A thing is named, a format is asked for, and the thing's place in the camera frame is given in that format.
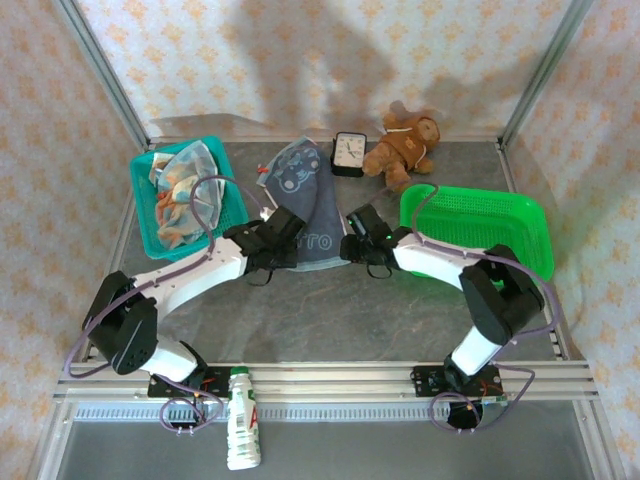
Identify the thin aluminium table rail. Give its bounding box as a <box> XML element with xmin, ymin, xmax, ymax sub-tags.
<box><xmin>147</xmin><ymin>133</ymin><xmax>504</xmax><ymax>149</ymax></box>

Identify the grey slotted cable duct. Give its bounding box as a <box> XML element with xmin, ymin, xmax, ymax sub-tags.
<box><xmin>74</xmin><ymin>404</ymin><xmax>584</xmax><ymax>422</ymax></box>

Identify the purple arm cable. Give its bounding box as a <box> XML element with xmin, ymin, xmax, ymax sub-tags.
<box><xmin>67</xmin><ymin>174</ymin><xmax>266</xmax><ymax>435</ymax></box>
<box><xmin>377</xmin><ymin>183</ymin><xmax>560</xmax><ymax>435</ymax></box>

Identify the teal perforated plastic basket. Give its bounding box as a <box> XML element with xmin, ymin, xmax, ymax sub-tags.
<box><xmin>129</xmin><ymin>135</ymin><xmax>250</xmax><ymax>261</ymax></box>

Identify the green perforated plastic basket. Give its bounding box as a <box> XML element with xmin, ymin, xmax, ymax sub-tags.
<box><xmin>398</xmin><ymin>183</ymin><xmax>556</xmax><ymax>296</ymax></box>

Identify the aluminium frame post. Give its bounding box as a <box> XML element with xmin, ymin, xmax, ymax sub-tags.
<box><xmin>499</xmin><ymin>0</ymin><xmax>596</xmax><ymax>147</ymax></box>
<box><xmin>58</xmin><ymin>0</ymin><xmax>151</xmax><ymax>149</ymax></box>

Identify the white green plastic bottle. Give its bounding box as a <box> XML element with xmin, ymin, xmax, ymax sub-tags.
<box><xmin>225</xmin><ymin>365</ymin><xmax>263</xmax><ymax>471</ymax></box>

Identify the black white alarm clock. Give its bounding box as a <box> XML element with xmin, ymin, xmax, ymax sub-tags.
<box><xmin>330</xmin><ymin>130</ymin><xmax>369</xmax><ymax>179</ymax></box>

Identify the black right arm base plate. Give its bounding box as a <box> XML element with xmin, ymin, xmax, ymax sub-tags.
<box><xmin>412</xmin><ymin>365</ymin><xmax>503</xmax><ymax>399</ymax></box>

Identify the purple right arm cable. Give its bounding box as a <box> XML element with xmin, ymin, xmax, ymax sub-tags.
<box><xmin>377</xmin><ymin>183</ymin><xmax>560</xmax><ymax>435</ymax></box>

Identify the aluminium frame leg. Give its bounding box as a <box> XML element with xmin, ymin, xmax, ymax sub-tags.
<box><xmin>27</xmin><ymin>402</ymin><xmax>76</xmax><ymax>480</ymax></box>
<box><xmin>574</xmin><ymin>399</ymin><xmax>626</xmax><ymax>480</ymax></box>

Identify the wide aluminium table rail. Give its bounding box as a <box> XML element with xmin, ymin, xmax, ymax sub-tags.
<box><xmin>52</xmin><ymin>359</ymin><xmax>599</xmax><ymax>402</ymax></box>

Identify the orange blue polka dot towel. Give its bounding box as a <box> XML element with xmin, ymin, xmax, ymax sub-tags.
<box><xmin>155</xmin><ymin>169</ymin><xmax>224</xmax><ymax>250</ymax></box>

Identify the aluminium table side rail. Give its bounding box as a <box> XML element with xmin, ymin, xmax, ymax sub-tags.
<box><xmin>79</xmin><ymin>142</ymin><xmax>154</xmax><ymax>362</ymax></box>
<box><xmin>497</xmin><ymin>142</ymin><xmax>574</xmax><ymax>361</ymax></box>

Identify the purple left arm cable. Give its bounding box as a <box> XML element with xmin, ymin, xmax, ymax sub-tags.
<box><xmin>67</xmin><ymin>174</ymin><xmax>266</xmax><ymax>435</ymax></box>

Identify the cream teal rabbit print towel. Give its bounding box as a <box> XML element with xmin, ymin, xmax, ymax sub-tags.
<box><xmin>149</xmin><ymin>141</ymin><xmax>226</xmax><ymax>201</ymax></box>

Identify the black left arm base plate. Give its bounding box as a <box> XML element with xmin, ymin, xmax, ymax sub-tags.
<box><xmin>147</xmin><ymin>365</ymin><xmax>224</xmax><ymax>399</ymax></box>

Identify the brown teddy bear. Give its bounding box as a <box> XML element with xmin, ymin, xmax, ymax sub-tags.
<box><xmin>362</xmin><ymin>110</ymin><xmax>442</xmax><ymax>187</ymax></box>

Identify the grey-blue bear print towel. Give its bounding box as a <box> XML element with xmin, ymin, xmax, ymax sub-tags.
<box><xmin>257</xmin><ymin>135</ymin><xmax>351</xmax><ymax>274</ymax></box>

